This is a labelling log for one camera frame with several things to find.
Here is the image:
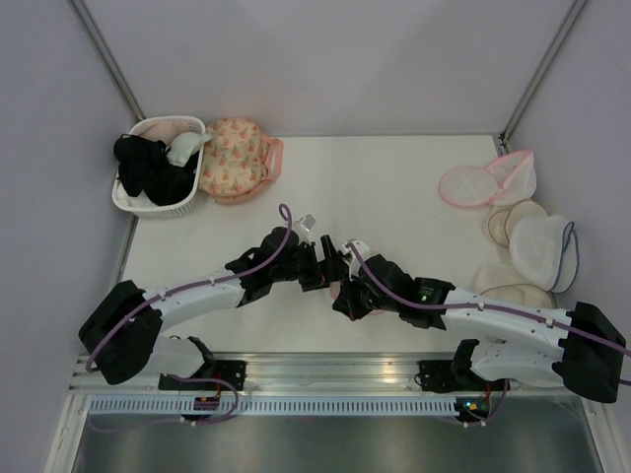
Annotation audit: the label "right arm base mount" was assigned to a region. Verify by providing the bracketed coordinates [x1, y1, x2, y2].
[415, 339, 504, 394]

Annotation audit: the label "black bras in basket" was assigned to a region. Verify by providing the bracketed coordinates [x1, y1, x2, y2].
[113, 134, 198, 206]

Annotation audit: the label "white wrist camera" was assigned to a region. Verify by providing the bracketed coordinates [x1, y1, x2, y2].
[292, 214, 316, 244]
[341, 238, 371, 280]

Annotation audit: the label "pink rimmed mesh laundry bag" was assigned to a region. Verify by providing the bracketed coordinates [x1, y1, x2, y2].
[331, 279, 385, 321]

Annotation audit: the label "right aluminium corner post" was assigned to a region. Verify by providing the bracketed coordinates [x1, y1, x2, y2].
[493, 0, 591, 157]

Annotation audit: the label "white slotted cable duct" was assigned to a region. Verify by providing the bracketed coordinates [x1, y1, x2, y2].
[89, 395, 457, 417]

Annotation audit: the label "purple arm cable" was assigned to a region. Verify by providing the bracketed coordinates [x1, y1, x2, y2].
[347, 240, 631, 430]
[86, 202, 293, 435]

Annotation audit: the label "white bra in basket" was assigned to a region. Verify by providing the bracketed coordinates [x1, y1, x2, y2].
[167, 131, 211, 168]

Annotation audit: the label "aluminium corner post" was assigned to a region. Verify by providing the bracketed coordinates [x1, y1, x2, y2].
[493, 0, 591, 157]
[66, 0, 146, 121]

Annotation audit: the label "floral peach bra case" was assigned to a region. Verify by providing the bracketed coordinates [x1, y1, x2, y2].
[198, 117, 284, 205]

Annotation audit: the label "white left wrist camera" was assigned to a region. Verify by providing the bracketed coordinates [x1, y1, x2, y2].
[292, 214, 316, 244]

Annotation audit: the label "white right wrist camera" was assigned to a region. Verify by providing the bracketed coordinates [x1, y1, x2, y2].
[341, 238, 371, 280]

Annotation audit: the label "white plastic laundry basket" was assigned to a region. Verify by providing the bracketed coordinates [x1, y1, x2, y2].
[111, 115, 209, 219]

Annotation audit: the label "beige bra cup upper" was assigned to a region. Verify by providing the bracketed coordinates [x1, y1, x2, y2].
[487, 199, 548, 248]

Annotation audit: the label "aluminium front rail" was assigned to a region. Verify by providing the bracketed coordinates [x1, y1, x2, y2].
[68, 350, 607, 395]

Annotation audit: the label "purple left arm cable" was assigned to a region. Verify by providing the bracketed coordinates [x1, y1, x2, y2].
[86, 202, 293, 435]

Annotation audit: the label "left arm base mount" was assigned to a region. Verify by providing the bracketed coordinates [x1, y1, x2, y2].
[158, 337, 246, 394]

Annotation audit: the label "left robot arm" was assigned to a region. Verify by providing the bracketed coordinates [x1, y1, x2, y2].
[78, 228, 348, 390]

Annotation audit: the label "left aluminium corner post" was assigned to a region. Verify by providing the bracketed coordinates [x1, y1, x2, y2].
[66, 0, 146, 121]

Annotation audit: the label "pink mesh laundry bag open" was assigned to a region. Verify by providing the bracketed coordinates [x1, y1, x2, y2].
[485, 150, 536, 206]

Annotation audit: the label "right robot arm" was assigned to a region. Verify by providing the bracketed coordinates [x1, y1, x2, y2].
[333, 245, 630, 404]

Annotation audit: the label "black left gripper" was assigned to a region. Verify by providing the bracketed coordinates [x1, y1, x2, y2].
[271, 236, 348, 292]

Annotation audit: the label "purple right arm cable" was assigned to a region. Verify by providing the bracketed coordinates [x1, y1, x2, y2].
[347, 240, 631, 430]

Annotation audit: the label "pink mesh laundry bag flat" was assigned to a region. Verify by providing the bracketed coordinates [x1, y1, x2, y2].
[438, 166, 501, 208]

